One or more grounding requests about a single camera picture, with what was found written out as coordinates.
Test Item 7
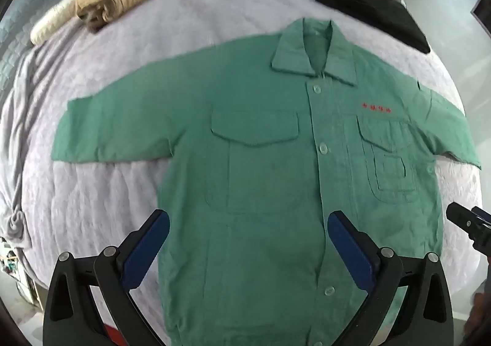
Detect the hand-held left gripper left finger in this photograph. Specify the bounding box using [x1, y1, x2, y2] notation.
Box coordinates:
[43, 209, 170, 346]

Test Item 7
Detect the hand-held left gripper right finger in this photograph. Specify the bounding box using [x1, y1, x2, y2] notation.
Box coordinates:
[328, 210, 455, 346]

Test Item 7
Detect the green button-up shirt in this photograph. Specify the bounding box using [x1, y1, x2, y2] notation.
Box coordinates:
[51, 18, 482, 346]

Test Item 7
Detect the person's right hand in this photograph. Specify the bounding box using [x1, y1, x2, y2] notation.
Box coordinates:
[462, 285, 491, 339]

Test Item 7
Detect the small floor clutter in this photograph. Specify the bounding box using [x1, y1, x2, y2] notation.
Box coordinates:
[0, 236, 24, 289]

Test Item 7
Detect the grey bed sheet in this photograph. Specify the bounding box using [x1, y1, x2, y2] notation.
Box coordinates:
[0, 50, 43, 255]

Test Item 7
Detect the black folded garment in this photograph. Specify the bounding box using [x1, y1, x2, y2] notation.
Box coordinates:
[309, 0, 431, 55]

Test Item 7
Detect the cream rolled pillow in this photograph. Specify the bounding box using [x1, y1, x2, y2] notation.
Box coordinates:
[30, 0, 83, 45]

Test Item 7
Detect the lilac bed blanket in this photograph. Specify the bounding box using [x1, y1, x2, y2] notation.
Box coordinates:
[0, 0, 485, 346]

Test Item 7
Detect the grey quilted headboard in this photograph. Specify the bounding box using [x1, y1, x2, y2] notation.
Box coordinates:
[0, 0, 83, 89]

